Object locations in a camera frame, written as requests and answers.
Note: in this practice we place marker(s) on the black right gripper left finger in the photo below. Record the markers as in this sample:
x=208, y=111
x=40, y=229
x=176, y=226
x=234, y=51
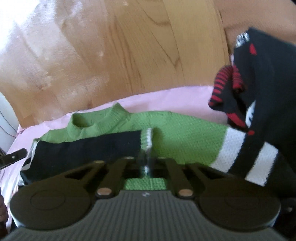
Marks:
x=106, y=180

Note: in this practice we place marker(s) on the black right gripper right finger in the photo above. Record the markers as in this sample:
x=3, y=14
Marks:
x=177, y=181

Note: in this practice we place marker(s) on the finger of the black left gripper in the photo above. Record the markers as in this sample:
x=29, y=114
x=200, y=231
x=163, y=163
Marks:
x=12, y=158

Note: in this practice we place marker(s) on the green and navy knit sweater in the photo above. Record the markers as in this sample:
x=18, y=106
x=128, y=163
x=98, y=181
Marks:
x=114, y=133

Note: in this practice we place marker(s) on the pink floral bed sheet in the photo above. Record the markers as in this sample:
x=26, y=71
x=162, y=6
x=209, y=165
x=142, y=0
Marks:
x=190, y=101

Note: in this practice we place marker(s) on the wooden headboard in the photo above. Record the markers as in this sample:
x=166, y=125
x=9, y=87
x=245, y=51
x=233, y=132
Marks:
x=62, y=56

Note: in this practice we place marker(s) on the black red striped garment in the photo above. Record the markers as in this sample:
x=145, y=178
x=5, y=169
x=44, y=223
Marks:
x=257, y=93

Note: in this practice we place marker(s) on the brown upholstered chair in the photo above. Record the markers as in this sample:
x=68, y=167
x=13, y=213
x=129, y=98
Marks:
x=276, y=18

